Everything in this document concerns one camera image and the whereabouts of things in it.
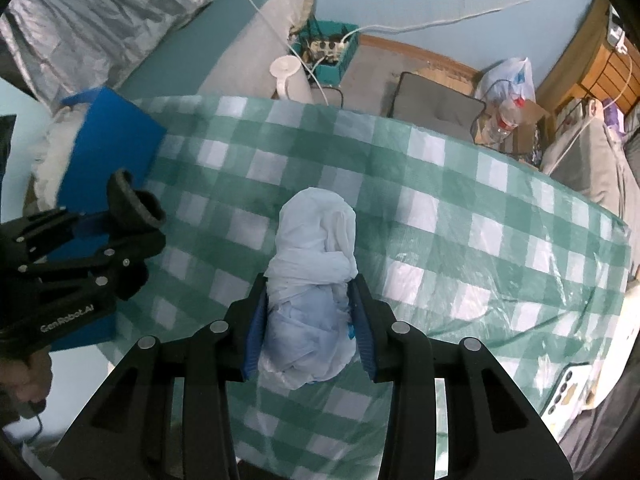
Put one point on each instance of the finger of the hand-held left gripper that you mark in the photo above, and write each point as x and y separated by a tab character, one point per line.
115	265
45	232

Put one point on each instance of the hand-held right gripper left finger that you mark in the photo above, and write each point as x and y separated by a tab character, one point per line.
254	340

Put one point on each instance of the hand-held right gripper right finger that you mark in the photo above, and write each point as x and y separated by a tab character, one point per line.
365	335

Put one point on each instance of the black sock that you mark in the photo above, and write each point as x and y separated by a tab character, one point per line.
130	205

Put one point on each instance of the knotted pale blue plastic bag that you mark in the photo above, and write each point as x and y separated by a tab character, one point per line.
310	260

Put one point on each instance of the blue-sided cardboard box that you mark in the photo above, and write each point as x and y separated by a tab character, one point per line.
115	135

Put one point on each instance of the person's left hand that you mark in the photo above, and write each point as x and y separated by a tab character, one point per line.
30	375

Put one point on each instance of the green checked tablecloth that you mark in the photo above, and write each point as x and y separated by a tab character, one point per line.
450	240

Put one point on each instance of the silver foil cover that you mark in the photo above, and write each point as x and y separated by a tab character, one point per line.
100	10

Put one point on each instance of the grey cushion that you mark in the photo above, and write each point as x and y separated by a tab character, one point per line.
435	105

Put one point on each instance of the teal padded panel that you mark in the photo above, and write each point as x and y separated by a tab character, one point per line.
200	40

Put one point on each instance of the clear plastic bottle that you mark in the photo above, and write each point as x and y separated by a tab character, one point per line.
502	117

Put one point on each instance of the white small fan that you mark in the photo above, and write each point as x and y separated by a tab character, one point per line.
290	72

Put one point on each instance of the small open cardboard box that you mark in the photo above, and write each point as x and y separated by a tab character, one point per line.
530	127

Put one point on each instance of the teal plastic basket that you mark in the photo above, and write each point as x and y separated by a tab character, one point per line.
340	67

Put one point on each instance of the grey blanket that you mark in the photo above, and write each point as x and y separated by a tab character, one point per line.
590	165

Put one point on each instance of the white power strip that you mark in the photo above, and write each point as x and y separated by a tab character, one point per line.
325	49

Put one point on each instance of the white blue-printed plastic bag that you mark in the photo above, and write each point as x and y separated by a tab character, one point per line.
510	77

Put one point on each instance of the wooden shelf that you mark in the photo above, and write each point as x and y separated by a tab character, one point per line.
600	70

